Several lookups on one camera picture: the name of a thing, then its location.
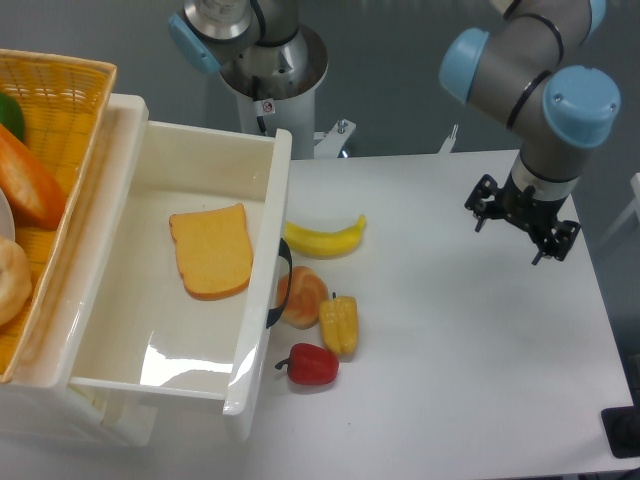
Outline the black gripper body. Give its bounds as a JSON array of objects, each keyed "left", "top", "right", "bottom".
[{"left": 464, "top": 174, "right": 581, "bottom": 261}]

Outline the white top drawer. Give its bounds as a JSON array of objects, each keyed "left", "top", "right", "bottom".
[{"left": 69, "top": 122, "right": 292, "bottom": 445}]

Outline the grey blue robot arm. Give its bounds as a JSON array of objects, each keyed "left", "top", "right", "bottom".
[{"left": 168, "top": 1, "right": 621, "bottom": 260}]

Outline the yellow banana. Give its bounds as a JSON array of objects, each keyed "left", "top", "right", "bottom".
[{"left": 284, "top": 215, "right": 367, "bottom": 259}]

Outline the yellow bell pepper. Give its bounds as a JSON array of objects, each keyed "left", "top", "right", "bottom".
[{"left": 319, "top": 296, "right": 359, "bottom": 356}]

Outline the round knotted bread roll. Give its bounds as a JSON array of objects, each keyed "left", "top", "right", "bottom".
[{"left": 276, "top": 266, "right": 328, "bottom": 330}]

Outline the black device at edge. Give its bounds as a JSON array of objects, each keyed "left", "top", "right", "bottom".
[{"left": 601, "top": 406, "right": 640, "bottom": 459}]

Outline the red bell pepper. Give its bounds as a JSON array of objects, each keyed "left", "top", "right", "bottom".
[{"left": 275, "top": 343, "right": 339, "bottom": 386}]

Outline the toast bread slice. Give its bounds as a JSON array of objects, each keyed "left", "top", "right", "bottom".
[{"left": 169, "top": 203, "right": 253, "bottom": 300}]

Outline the yellow wicker basket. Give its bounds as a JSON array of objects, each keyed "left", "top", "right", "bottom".
[{"left": 1, "top": 49, "right": 117, "bottom": 383}]

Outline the orange baguette loaf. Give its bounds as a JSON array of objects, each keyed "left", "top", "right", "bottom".
[{"left": 1, "top": 125, "right": 66, "bottom": 230}]

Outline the pale bagel in basket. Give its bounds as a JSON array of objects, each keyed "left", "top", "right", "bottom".
[{"left": 1, "top": 237, "right": 32, "bottom": 325}]

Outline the white plate in basket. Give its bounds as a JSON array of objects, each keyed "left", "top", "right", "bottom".
[{"left": 0, "top": 190, "right": 15, "bottom": 241}]

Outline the green pepper in basket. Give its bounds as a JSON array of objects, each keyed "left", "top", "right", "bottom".
[{"left": 0, "top": 92, "right": 25, "bottom": 143}]

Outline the white frame at right edge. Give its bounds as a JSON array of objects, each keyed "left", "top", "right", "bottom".
[{"left": 597, "top": 173, "right": 640, "bottom": 251}]

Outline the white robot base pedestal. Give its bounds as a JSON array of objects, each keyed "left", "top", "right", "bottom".
[{"left": 221, "top": 25, "right": 356, "bottom": 160}]

